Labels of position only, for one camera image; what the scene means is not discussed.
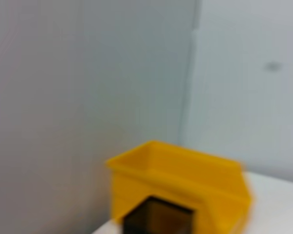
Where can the black mesh pen holder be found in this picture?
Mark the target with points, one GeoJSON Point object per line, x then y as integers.
{"type": "Point", "coordinates": [156, 219]}

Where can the yellow plastic bin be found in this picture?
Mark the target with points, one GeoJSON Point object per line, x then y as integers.
{"type": "Point", "coordinates": [185, 175]}

